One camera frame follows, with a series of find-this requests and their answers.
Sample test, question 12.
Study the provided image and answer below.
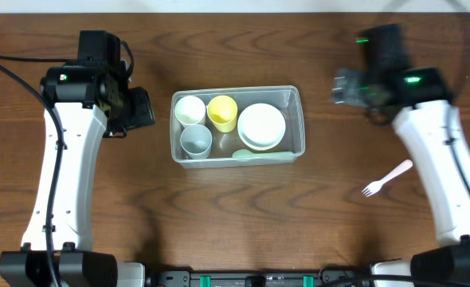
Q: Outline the cream plastic cup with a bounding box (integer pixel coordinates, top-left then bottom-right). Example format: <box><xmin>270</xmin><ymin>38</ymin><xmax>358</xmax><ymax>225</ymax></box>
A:
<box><xmin>174</xmin><ymin>96</ymin><xmax>206</xmax><ymax>128</ymax></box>

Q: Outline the grey plastic cup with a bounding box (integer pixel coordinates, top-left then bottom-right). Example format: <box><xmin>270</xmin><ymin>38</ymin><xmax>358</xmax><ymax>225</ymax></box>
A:
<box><xmin>180</xmin><ymin>124</ymin><xmax>213</xmax><ymax>159</ymax></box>

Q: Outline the yellow plastic cup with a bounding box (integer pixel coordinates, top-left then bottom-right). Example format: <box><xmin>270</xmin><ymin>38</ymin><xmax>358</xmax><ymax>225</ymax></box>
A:
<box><xmin>207</xmin><ymin>95</ymin><xmax>238</xmax><ymax>133</ymax></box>

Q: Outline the clear plastic container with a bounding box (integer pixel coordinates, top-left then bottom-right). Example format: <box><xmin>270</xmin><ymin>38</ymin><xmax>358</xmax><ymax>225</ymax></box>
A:
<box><xmin>170</xmin><ymin>85</ymin><xmax>306</xmax><ymax>168</ymax></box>

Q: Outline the mint green plastic spoon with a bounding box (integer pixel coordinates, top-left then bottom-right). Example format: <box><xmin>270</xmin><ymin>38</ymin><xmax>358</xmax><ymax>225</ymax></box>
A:
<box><xmin>232</xmin><ymin>149</ymin><xmax>294</xmax><ymax>160</ymax></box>

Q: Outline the white plastic bowl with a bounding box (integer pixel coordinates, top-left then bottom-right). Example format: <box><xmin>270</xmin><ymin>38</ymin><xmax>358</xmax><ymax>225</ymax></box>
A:
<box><xmin>237</xmin><ymin>103</ymin><xmax>286</xmax><ymax>144</ymax></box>

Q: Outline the pink plastic fork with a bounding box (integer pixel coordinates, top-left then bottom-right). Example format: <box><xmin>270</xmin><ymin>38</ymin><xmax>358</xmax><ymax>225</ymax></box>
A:
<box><xmin>362</xmin><ymin>159</ymin><xmax>413</xmax><ymax>197</ymax></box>

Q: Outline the yellow plastic bowl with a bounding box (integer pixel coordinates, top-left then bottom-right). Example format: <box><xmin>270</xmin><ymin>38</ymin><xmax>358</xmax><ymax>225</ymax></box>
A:
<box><xmin>242</xmin><ymin>140</ymin><xmax>278</xmax><ymax>151</ymax></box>

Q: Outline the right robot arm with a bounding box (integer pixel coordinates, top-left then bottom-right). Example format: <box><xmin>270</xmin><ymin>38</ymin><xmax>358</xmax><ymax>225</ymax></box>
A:
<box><xmin>332</xmin><ymin>25</ymin><xmax>470</xmax><ymax>286</ymax></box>

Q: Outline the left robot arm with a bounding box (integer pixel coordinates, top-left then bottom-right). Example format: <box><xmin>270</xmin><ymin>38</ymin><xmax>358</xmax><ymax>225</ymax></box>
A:
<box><xmin>0</xmin><ymin>30</ymin><xmax>155</xmax><ymax>286</ymax></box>

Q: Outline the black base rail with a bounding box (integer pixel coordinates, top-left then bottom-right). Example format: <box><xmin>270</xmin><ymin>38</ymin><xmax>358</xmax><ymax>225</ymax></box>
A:
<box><xmin>144</xmin><ymin>265</ymin><xmax>369</xmax><ymax>287</ymax></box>

